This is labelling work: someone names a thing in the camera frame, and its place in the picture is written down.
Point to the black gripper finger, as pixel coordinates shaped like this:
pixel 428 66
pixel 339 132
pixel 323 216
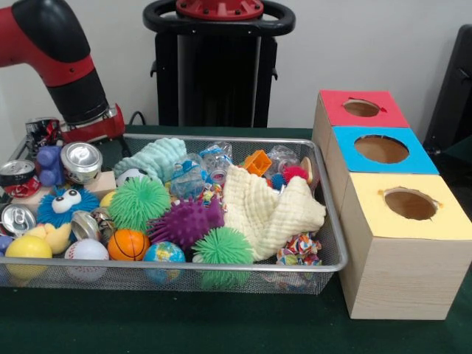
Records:
pixel 126 146

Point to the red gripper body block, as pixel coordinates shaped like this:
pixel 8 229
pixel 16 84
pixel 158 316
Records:
pixel 96 129

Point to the green spiky ball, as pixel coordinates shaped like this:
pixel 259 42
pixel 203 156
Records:
pixel 139 204
pixel 223 251

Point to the cream muslin cloth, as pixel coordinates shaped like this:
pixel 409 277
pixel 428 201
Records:
pixel 269 210

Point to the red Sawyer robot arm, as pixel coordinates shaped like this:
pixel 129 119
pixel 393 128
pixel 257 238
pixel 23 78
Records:
pixel 59 51

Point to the shallow clear mesh bin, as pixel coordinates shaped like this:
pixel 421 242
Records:
pixel 328 262

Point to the wooden box with three holes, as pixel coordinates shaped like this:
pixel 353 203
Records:
pixel 402 258

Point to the mint green cloth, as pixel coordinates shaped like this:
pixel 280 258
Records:
pixel 160 158

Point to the black soda can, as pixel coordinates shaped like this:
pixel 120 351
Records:
pixel 43 134

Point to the blue fuzzy monster toy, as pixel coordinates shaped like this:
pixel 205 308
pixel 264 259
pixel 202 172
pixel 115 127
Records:
pixel 66 206

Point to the red soda can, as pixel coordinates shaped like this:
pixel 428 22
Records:
pixel 20 178

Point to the purple spiky ball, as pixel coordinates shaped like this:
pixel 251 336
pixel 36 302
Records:
pixel 184 221

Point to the orange basketball toy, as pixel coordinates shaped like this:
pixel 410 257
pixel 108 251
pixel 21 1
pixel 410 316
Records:
pixel 128 245

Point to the white baseball toy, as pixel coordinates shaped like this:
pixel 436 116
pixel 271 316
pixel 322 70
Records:
pixel 86 257

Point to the blue globe ball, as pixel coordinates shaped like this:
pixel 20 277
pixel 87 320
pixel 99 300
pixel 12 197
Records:
pixel 164 258

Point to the orange plastic toy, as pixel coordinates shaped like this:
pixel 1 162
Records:
pixel 257 162

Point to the smooth yellow ball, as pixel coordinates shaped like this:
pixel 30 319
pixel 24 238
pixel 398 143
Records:
pixel 28 254

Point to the black chair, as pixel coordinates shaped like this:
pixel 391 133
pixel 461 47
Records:
pixel 453 96

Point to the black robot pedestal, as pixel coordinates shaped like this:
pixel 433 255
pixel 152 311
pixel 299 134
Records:
pixel 214 81

